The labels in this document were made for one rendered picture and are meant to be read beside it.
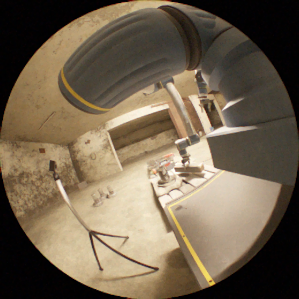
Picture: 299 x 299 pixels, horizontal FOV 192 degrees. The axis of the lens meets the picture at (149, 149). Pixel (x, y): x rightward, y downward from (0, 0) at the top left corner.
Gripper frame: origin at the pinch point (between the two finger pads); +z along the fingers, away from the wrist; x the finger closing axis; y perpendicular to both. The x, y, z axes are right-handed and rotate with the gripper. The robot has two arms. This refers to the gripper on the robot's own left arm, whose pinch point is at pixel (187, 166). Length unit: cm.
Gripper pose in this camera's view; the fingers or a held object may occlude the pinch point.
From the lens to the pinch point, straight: 124.7
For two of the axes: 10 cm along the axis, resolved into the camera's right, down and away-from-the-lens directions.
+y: -4.8, 1.6, 8.6
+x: -7.9, 3.4, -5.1
